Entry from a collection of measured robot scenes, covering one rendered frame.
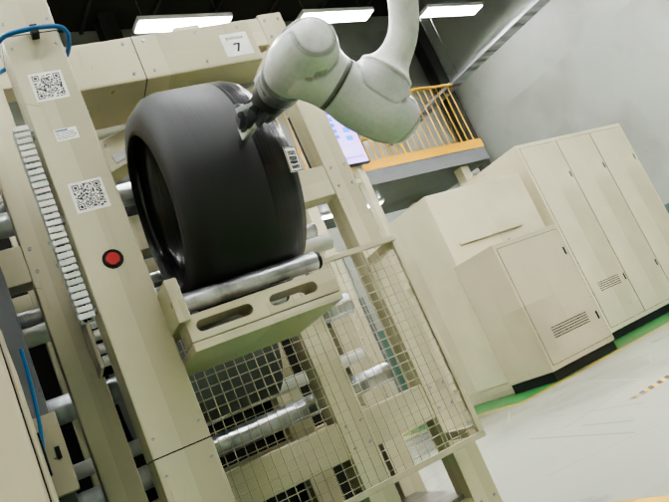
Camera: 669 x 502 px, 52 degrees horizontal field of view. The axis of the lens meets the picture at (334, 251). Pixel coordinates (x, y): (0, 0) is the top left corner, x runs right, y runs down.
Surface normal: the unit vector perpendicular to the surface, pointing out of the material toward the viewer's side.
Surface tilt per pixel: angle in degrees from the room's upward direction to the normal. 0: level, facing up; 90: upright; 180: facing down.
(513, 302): 90
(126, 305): 90
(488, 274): 90
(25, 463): 90
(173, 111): 63
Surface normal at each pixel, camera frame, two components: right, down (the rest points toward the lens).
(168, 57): 0.33, -0.33
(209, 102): 0.11, -0.73
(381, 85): 0.27, 0.00
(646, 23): -0.80, 0.23
